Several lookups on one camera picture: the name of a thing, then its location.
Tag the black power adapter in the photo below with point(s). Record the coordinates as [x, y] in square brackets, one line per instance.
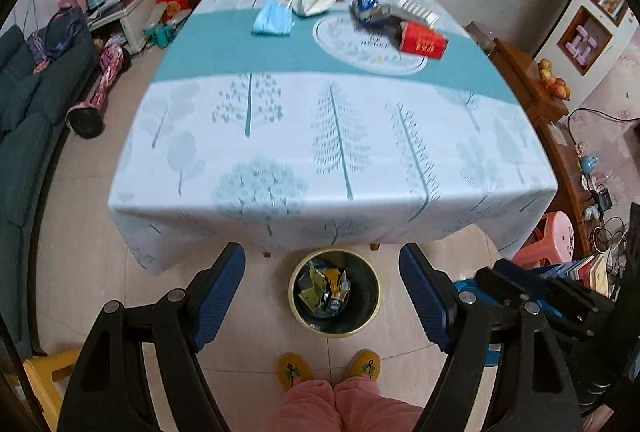
[603, 200]

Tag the red tissue packet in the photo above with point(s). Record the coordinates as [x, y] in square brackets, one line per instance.
[422, 43]

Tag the row of books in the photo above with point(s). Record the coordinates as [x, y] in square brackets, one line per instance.
[590, 269]

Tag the pink patterned hoverboard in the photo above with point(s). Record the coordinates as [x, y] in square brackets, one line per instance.
[107, 67]

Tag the white picture frame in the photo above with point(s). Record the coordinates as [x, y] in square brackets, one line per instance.
[610, 2]

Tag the purple backpack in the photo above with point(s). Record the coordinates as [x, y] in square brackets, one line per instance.
[60, 32]

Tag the silver black foil wrapper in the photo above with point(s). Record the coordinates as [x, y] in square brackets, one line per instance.
[335, 302]

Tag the yellow green paper packet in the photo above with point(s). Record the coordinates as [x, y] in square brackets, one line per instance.
[311, 297]

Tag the pink dumbbell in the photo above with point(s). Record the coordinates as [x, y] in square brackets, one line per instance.
[576, 38]
[587, 47]

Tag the long wooden sideboard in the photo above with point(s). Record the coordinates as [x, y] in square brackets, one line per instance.
[560, 152]

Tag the person's pink pants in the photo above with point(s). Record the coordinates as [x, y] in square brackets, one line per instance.
[320, 407]

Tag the yellow plastic stool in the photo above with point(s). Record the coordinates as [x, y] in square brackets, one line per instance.
[45, 369]

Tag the white low table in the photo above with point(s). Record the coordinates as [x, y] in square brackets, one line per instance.
[132, 19]

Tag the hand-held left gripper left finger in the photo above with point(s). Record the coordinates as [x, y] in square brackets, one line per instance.
[220, 292]

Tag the yellow rimmed waste bin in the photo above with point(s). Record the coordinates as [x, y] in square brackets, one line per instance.
[370, 282]

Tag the small blue teapot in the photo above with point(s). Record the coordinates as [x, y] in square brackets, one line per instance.
[590, 163]

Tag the long grey box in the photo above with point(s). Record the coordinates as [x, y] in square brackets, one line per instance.
[390, 17]

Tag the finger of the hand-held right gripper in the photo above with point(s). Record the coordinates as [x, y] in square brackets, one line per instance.
[500, 283]
[522, 272]

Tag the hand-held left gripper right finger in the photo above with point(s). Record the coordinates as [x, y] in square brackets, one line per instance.
[425, 297]

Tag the fruit pile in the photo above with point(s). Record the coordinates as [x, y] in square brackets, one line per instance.
[552, 82]

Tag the blue white plastic wrapper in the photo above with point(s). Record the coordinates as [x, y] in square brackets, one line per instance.
[364, 7]

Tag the red paper bag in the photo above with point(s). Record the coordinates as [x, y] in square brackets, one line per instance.
[172, 1]

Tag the blue face mask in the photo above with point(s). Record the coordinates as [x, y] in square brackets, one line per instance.
[272, 18]

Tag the wooden cabinet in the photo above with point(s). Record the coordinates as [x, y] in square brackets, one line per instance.
[520, 72]

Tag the dark green sofa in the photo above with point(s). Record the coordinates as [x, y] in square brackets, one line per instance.
[30, 152]

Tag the white blister pack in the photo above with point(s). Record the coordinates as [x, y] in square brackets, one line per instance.
[417, 8]

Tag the yellow slipper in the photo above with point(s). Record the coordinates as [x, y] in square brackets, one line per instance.
[365, 364]
[295, 369]

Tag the pink plastic stool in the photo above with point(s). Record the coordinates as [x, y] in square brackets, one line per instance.
[555, 232]

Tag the yellow snack wrapper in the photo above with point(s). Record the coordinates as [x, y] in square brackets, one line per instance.
[332, 273]

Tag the tree-print tablecloth table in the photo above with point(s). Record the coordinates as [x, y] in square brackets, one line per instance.
[300, 152]

